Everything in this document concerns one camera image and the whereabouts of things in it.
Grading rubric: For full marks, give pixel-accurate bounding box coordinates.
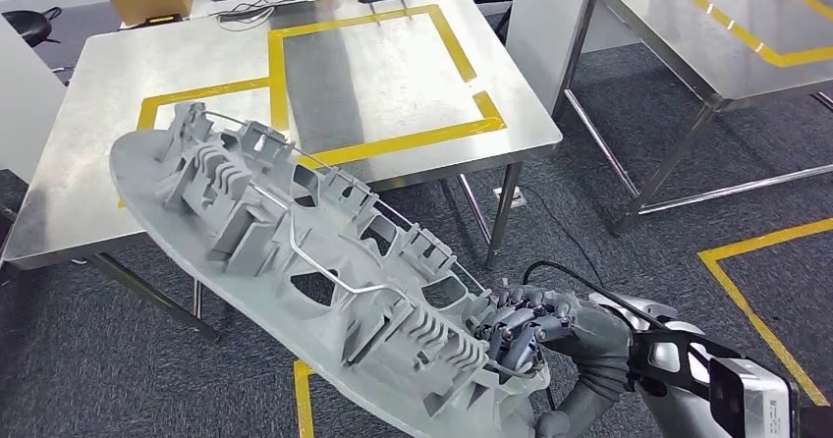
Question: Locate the grey plastic wheel cover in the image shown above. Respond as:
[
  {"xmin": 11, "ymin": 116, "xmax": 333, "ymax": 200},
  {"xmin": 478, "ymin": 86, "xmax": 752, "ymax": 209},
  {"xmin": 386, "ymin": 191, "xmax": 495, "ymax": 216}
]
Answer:
[{"xmin": 109, "ymin": 101, "xmax": 553, "ymax": 438}]

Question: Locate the yellow tape square outline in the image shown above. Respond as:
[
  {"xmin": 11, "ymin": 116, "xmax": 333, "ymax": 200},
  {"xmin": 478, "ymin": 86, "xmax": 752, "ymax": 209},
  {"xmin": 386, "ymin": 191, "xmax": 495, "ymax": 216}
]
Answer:
[
  {"xmin": 293, "ymin": 359, "xmax": 318, "ymax": 438},
  {"xmin": 697, "ymin": 216, "xmax": 833, "ymax": 409}
]

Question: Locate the white partition panel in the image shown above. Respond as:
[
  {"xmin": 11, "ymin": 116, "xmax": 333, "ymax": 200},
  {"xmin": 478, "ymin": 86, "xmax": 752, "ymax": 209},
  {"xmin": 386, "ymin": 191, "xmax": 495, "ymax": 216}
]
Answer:
[
  {"xmin": 0, "ymin": 15, "xmax": 68, "ymax": 186},
  {"xmin": 506, "ymin": 0, "xmax": 642, "ymax": 124}
]

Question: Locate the black camera bracket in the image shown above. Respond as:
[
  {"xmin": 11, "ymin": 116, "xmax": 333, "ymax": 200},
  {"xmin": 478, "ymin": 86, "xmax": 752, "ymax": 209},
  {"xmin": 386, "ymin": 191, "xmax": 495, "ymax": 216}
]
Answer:
[{"xmin": 628, "ymin": 326, "xmax": 744, "ymax": 403}]

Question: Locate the steel workbench with double tape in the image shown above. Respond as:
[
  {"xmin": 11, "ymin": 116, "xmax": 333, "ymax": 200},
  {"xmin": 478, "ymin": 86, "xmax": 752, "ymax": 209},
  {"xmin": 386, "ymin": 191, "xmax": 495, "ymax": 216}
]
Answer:
[{"xmin": 0, "ymin": 0, "xmax": 564, "ymax": 346}]

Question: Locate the grey looped cable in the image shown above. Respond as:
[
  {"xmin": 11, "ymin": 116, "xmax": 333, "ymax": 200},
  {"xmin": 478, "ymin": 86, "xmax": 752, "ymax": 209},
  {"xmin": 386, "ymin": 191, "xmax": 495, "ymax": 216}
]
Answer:
[{"xmin": 216, "ymin": 5, "xmax": 278, "ymax": 33}]

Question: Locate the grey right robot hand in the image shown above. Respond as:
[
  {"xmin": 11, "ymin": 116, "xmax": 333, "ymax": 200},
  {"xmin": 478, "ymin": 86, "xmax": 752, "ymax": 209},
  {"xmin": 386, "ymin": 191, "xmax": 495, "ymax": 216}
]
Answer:
[{"xmin": 474, "ymin": 284, "xmax": 633, "ymax": 376}]

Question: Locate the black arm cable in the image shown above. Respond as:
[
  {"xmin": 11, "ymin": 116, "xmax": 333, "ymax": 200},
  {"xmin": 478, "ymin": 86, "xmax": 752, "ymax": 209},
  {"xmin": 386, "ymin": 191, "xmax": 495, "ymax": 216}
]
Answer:
[{"xmin": 520, "ymin": 260, "xmax": 710, "ymax": 358}]

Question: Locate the silver floor socket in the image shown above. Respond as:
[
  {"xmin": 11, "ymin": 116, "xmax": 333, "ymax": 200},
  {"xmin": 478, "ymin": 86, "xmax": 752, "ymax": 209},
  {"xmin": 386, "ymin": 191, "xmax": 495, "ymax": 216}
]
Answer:
[{"xmin": 492, "ymin": 186, "xmax": 528, "ymax": 210}]

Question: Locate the black floor cable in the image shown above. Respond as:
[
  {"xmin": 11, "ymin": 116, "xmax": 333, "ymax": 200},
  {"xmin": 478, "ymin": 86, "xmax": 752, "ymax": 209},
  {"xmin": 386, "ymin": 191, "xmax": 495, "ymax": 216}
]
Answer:
[{"xmin": 517, "ymin": 184, "xmax": 608, "ymax": 288}]

